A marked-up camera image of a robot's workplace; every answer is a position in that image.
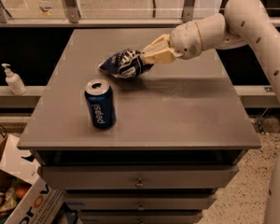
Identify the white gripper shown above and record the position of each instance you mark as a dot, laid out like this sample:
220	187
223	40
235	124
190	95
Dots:
185	40

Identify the blue chip bag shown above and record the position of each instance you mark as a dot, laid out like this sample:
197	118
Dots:
125	64

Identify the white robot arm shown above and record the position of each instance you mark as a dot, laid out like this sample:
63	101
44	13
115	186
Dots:
254	197

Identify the blue pepsi can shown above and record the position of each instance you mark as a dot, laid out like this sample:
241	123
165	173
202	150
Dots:
100	101

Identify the grey drawer cabinet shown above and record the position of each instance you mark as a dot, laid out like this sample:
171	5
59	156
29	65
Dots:
178	114

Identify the top grey drawer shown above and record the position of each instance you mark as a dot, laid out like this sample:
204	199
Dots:
138	177

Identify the grey drawer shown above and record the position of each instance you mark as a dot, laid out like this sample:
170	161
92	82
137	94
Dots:
162	217
138	177
139	202

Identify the white pump dispenser bottle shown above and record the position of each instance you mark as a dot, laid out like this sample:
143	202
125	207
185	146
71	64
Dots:
14	81

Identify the middle grey drawer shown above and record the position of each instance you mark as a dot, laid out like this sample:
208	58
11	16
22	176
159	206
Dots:
139	202

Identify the bottom grey drawer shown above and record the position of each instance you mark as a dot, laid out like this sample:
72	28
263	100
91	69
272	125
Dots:
162	217

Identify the cardboard box with print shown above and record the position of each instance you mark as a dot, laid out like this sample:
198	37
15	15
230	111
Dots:
25	198

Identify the middle metal railing post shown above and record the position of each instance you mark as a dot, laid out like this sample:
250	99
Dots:
72	10

